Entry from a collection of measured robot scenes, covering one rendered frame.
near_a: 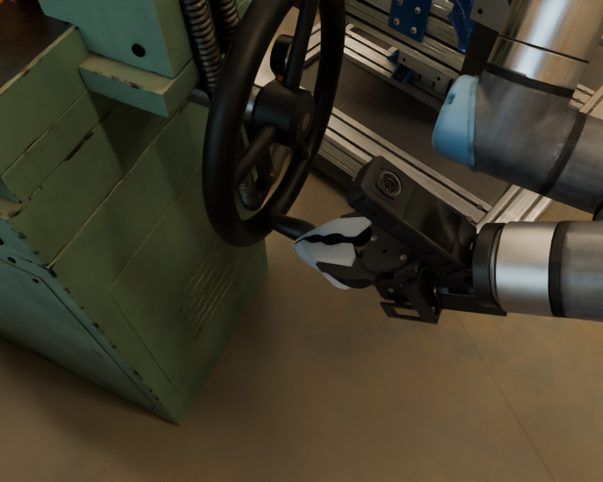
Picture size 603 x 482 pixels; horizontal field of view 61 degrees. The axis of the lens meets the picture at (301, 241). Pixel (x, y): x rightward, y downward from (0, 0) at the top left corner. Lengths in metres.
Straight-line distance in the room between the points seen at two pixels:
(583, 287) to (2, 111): 0.47
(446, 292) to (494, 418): 0.83
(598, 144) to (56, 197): 0.49
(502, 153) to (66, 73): 0.39
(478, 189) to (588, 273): 0.92
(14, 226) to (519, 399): 1.10
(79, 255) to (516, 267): 0.46
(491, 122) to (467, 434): 0.91
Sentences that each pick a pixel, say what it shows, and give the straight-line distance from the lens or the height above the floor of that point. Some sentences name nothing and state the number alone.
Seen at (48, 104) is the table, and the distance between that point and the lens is 0.53.
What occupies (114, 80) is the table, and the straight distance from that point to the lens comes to 0.52.
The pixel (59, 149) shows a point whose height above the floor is 0.81.
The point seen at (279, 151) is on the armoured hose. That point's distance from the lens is 0.80.
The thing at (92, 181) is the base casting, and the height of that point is 0.75.
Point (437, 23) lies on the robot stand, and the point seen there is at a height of 0.56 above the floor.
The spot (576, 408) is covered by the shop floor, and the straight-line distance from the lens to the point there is 1.37.
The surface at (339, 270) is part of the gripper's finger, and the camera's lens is 0.48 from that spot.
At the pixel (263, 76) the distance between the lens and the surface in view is 0.89.
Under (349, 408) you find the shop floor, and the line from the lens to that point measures 1.23.
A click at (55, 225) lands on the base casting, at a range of 0.59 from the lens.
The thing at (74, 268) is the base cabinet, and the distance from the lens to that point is 0.64.
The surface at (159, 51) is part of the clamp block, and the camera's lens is 0.49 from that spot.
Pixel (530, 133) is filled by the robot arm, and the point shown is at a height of 0.88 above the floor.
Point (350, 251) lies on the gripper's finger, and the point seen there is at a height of 0.77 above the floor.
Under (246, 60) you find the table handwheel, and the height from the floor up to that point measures 0.93.
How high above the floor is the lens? 1.19
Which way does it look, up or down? 57 degrees down
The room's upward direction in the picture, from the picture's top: straight up
